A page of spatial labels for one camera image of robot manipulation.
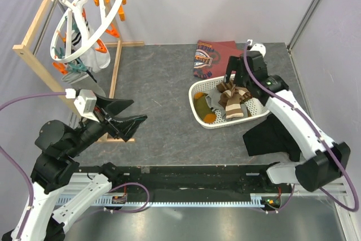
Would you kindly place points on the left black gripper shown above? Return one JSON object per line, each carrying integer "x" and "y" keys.
{"x": 125, "y": 126}

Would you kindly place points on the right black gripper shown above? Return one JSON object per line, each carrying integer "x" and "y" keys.
{"x": 234, "y": 64}

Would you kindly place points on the brown striped sock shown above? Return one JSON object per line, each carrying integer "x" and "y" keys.
{"x": 243, "y": 94}
{"x": 229, "y": 101}

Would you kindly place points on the grey sock black stripes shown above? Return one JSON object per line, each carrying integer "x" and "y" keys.
{"x": 245, "y": 110}

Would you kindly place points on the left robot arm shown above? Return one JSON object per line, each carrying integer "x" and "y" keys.
{"x": 54, "y": 167}

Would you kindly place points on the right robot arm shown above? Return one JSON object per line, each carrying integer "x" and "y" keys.
{"x": 325, "y": 160}

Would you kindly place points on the white round sock hanger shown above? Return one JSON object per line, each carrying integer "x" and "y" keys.
{"x": 61, "y": 43}

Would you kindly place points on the red printed t-shirt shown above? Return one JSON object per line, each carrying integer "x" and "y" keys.
{"x": 211, "y": 58}

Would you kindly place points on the white perforated plastic basket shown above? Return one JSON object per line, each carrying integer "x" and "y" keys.
{"x": 205, "y": 86}

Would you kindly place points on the white sock black stripes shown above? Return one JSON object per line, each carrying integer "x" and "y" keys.
{"x": 94, "y": 60}

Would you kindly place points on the black folded garment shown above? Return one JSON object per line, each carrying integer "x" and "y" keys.
{"x": 271, "y": 136}

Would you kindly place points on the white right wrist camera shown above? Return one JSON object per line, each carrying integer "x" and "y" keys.
{"x": 256, "y": 47}

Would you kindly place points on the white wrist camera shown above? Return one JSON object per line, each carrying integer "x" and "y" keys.
{"x": 256, "y": 47}
{"x": 84, "y": 101}

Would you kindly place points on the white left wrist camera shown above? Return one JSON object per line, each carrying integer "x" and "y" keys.
{"x": 84, "y": 101}

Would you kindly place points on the aluminium frame rail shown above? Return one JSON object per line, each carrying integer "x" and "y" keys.
{"x": 338, "y": 193}

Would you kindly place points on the slotted cable duct rail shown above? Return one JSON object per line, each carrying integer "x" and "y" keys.
{"x": 254, "y": 202}

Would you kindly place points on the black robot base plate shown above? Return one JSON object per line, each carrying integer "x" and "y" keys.
{"x": 135, "y": 193}

